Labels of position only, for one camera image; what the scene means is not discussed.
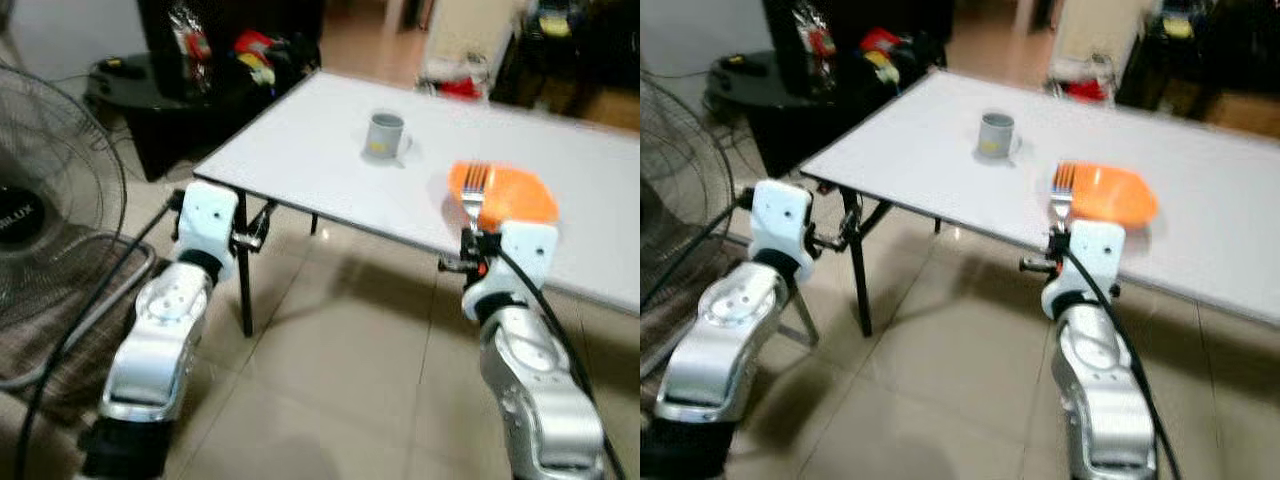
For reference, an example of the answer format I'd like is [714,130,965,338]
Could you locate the silver fork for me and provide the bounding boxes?
[459,162,492,237]
[1049,162,1080,237]

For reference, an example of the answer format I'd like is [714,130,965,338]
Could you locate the orange plate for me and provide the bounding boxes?
[446,159,560,228]
[1049,159,1160,230]

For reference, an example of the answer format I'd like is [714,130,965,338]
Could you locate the grey mug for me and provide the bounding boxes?
[364,111,412,162]
[976,111,1022,162]

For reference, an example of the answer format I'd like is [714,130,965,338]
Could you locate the red item in basket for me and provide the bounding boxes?
[419,54,492,102]
[1044,54,1118,103]

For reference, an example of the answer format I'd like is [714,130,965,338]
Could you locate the red plush toy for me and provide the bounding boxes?
[232,29,293,87]
[857,27,913,87]

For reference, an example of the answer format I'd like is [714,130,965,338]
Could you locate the clear plastic snack bag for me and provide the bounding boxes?
[789,3,838,97]
[167,4,214,97]

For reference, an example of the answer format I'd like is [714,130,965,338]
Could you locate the black wooden cabinet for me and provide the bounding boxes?
[762,0,953,99]
[137,0,328,101]

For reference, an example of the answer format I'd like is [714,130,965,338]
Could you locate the dark shelf unit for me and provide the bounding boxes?
[1113,0,1280,113]
[498,0,641,113]

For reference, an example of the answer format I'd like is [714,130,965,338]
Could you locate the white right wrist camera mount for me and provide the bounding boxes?
[461,221,560,323]
[1039,219,1128,323]

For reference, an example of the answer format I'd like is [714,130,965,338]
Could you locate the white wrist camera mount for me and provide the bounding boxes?
[1039,219,1128,323]
[461,221,560,323]
[749,179,817,283]
[174,180,242,279]

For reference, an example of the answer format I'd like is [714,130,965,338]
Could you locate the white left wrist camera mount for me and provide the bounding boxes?
[174,180,242,279]
[749,179,817,283]

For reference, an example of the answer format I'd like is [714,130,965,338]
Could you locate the black table leg frame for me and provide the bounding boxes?
[234,188,322,338]
[838,184,944,338]

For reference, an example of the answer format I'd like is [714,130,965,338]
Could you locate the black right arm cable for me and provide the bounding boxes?
[494,245,628,480]
[1064,248,1168,480]

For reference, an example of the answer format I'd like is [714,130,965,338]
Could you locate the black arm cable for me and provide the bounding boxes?
[494,245,628,480]
[1064,248,1168,480]
[640,193,763,313]
[10,198,188,480]

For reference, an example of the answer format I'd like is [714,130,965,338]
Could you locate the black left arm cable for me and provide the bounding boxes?
[640,193,763,313]
[10,198,188,480]

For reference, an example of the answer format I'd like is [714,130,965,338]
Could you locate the large wire-grille fan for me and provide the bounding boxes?
[0,65,129,333]
[640,75,738,313]

